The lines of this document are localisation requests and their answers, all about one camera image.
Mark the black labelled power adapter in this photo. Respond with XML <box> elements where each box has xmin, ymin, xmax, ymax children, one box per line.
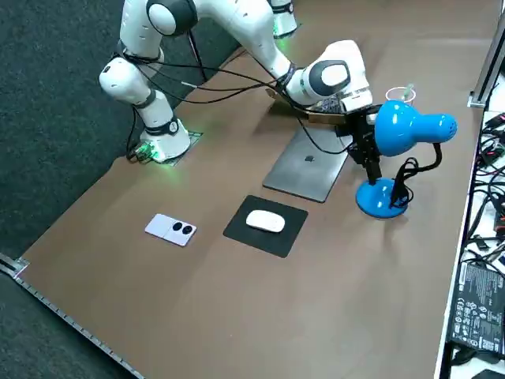
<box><xmin>444</xmin><ymin>260</ymin><xmax>505</xmax><ymax>353</ymax></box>

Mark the aluminium table edge rail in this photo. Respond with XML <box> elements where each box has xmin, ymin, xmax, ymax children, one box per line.
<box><xmin>0</xmin><ymin>252</ymin><xmax>139</xmax><ymax>379</ymax></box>

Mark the black lamp power cable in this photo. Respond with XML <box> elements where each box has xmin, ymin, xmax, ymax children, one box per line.
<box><xmin>390</xmin><ymin>156</ymin><xmax>416</xmax><ymax>209</ymax></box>

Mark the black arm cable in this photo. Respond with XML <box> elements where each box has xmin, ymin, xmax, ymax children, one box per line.
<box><xmin>116</xmin><ymin>31</ymin><xmax>354</xmax><ymax>156</ymax></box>

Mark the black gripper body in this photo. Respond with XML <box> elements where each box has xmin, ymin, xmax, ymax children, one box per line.
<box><xmin>335</xmin><ymin>111</ymin><xmax>381</xmax><ymax>161</ymax></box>

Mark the aluminium frame post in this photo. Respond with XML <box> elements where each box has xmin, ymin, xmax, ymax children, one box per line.
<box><xmin>468</xmin><ymin>23</ymin><xmax>505</xmax><ymax>108</ymax></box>

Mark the blue gooseneck desk lamp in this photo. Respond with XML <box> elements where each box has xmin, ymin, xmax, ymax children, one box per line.
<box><xmin>356</xmin><ymin>99</ymin><xmax>458</xmax><ymax>219</ymax></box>

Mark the clear bag of black parts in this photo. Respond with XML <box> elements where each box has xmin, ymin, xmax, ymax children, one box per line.
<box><xmin>315</xmin><ymin>97</ymin><xmax>343</xmax><ymax>114</ymax></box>

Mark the white computer mouse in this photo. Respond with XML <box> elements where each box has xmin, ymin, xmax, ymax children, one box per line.
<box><xmin>245</xmin><ymin>210</ymin><xmax>286</xmax><ymax>233</ymax></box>

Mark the open brown cardboard box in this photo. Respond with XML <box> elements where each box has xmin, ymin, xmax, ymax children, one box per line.
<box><xmin>267</xmin><ymin>87</ymin><xmax>356</xmax><ymax>128</ymax></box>

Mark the grey aluminium laptop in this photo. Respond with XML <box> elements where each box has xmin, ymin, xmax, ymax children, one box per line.
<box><xmin>262</xmin><ymin>128</ymin><xmax>350</xmax><ymax>205</ymax></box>

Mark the black mouse pad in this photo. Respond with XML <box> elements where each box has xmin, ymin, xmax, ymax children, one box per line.
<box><xmin>223</xmin><ymin>194</ymin><xmax>309</xmax><ymax>260</ymax></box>

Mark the clear plastic cup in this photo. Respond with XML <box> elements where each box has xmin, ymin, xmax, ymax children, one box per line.
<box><xmin>385</xmin><ymin>85</ymin><xmax>418</xmax><ymax>107</ymax></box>

